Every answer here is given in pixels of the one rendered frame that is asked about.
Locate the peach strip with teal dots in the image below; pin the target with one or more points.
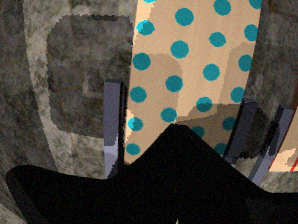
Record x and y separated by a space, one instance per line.
190 63

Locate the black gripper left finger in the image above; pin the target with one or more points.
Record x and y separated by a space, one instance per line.
142 193

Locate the cream strip with red stripes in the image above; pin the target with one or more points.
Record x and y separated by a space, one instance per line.
286 158

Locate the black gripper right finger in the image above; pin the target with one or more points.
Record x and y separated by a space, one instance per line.
213 192

